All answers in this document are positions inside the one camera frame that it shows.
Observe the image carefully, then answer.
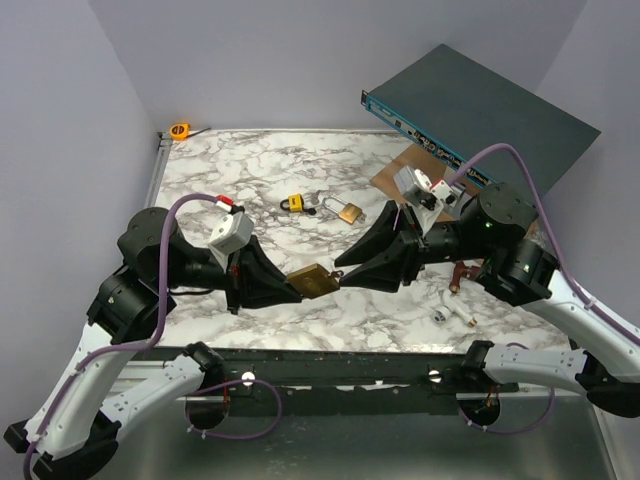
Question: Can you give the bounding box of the long shackle brass padlock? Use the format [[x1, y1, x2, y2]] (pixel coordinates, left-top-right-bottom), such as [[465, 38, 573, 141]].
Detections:
[[321, 196, 366, 225]]

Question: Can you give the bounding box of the blue network switch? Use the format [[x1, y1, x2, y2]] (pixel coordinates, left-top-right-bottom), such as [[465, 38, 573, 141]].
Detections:
[[361, 44, 601, 200]]

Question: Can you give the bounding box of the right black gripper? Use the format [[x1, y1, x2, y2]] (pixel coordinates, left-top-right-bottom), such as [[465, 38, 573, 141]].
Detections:
[[333, 201, 491, 294]]

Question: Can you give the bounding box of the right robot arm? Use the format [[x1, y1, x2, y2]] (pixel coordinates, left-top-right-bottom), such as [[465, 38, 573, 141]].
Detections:
[[335, 184, 639, 418]]

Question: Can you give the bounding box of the wooden board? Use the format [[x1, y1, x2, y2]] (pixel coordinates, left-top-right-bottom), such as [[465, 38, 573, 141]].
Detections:
[[371, 145, 542, 241]]

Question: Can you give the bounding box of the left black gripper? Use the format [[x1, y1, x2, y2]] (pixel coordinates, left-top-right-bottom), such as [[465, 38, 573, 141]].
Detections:
[[160, 234, 306, 314]]

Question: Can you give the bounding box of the small silver ring part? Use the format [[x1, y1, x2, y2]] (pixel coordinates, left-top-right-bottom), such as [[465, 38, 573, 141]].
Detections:
[[432, 308, 450, 324]]

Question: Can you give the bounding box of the orange tape measure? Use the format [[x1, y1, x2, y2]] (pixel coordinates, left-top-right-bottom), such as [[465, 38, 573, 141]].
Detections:
[[168, 122, 211, 142]]

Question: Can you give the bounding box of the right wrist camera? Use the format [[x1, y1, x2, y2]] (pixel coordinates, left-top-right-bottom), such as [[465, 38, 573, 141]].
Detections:
[[393, 166, 466, 211]]

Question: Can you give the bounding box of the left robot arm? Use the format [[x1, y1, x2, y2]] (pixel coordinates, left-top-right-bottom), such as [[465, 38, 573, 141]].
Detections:
[[4, 205, 302, 479]]

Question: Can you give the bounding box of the yellow padlock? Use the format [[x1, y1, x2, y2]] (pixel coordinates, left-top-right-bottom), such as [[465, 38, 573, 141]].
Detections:
[[279, 194, 306, 213]]

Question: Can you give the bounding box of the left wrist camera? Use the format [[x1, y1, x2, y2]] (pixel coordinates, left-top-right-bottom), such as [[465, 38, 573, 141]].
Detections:
[[208, 196, 254, 255]]

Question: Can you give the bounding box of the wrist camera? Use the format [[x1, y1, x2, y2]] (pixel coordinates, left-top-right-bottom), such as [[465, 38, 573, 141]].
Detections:
[[208, 196, 254, 255], [393, 166, 466, 211]]

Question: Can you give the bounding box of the black mounting rail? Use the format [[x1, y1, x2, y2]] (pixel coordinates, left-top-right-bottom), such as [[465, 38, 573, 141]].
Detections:
[[216, 348, 518, 417]]

